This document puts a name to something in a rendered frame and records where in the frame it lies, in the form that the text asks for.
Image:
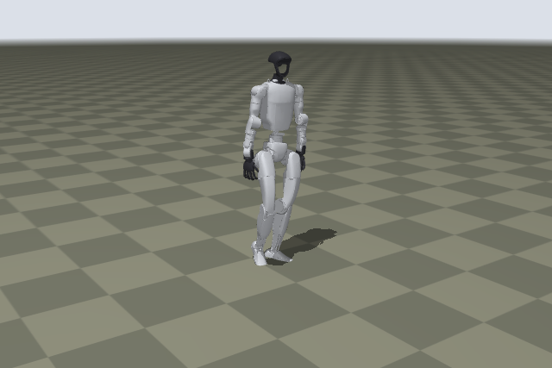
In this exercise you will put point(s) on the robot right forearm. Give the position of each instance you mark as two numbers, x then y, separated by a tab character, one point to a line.
248	144

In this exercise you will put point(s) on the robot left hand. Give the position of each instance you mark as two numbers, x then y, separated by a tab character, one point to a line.
302	157

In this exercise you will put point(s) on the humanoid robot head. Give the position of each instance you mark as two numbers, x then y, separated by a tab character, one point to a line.
280	58

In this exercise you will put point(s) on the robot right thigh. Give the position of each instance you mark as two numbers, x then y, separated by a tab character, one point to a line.
266	176

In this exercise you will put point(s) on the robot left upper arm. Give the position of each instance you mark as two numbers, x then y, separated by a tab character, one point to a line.
300	117

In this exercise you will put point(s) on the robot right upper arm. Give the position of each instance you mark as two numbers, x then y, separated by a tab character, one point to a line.
257	94

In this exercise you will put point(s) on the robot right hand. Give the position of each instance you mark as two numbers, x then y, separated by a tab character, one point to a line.
249	166

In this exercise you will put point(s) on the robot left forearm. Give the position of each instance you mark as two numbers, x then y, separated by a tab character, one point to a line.
301	136

